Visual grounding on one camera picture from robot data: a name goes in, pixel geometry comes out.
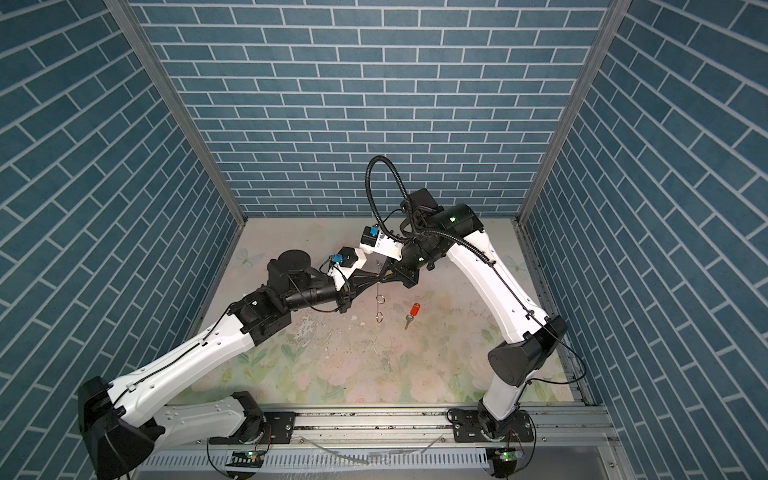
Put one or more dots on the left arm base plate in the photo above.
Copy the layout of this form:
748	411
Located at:
269	428

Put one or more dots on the left corner aluminium post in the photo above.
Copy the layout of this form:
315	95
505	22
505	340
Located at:
129	25

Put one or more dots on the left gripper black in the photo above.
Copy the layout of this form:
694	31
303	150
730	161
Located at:
350	292

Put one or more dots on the green circuit board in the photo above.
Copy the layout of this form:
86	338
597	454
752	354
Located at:
246	459
508	457

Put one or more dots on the left green circuit board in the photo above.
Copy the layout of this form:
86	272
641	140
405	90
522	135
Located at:
246	459

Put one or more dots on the aluminium front rail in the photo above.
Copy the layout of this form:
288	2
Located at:
570	441

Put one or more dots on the right corner aluminium post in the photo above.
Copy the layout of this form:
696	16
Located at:
596	55

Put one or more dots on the key with red tag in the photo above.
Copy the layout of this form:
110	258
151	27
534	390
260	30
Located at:
412	314

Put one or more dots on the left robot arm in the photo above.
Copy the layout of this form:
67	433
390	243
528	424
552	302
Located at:
124	421

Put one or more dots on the right green circuit board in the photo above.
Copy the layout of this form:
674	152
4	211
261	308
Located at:
508	457

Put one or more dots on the white slotted cable duct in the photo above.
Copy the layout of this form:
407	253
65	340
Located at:
316	460

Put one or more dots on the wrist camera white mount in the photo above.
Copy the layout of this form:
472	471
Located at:
374	240
343	264

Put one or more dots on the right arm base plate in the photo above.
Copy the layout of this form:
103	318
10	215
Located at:
474	426

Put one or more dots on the corner aluminium post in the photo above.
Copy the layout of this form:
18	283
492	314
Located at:
129	25
596	55

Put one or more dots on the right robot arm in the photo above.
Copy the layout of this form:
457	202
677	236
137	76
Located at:
430	232

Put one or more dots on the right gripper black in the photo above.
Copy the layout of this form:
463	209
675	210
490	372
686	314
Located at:
399	272

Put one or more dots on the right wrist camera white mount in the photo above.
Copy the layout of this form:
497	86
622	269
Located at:
374	240

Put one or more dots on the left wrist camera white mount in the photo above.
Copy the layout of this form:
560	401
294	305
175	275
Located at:
343	264

